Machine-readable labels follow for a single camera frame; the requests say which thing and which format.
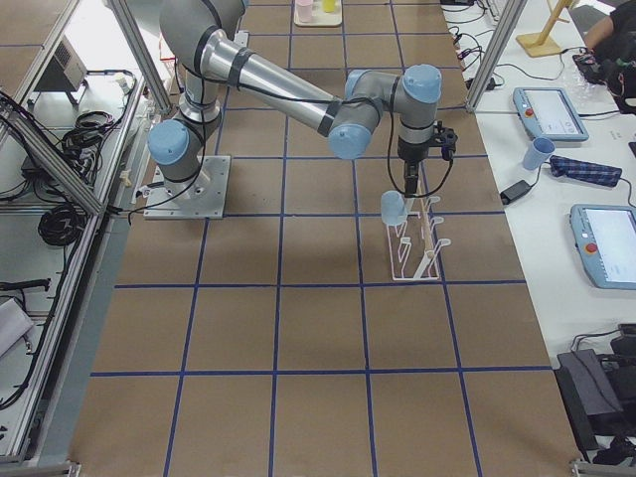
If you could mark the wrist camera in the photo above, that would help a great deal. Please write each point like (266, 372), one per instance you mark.
(444, 138)

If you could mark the black power adapter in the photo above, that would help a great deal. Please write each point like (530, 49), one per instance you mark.
(515, 192)

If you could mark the teach pendant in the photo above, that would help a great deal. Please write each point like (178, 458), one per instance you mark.
(548, 112)
(605, 241)

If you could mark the blue plaid pouch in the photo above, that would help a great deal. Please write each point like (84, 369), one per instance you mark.
(592, 173)

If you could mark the cream plastic tray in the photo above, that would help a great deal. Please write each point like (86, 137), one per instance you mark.
(321, 19)

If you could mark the near teach pendant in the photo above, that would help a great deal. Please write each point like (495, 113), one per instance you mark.
(605, 241)

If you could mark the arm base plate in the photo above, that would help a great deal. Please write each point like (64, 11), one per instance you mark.
(206, 198)

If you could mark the wooden stand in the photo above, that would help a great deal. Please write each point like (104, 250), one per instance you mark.
(541, 44)

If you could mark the far teach pendant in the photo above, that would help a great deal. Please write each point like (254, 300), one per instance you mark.
(548, 112)

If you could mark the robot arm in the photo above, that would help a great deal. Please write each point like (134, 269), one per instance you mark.
(201, 35)

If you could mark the pink plastic cup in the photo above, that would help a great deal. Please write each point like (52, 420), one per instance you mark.
(304, 10)

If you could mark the aluminium frame post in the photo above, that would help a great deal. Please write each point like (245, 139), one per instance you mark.
(508, 22)

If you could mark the blue cup on desk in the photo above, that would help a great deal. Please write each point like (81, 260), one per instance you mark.
(539, 150)

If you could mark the white wire cup rack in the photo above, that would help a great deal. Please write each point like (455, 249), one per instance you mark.
(413, 248)

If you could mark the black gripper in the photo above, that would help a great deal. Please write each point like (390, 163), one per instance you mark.
(411, 151)

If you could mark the light blue plastic cup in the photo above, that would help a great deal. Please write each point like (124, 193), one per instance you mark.
(393, 208)

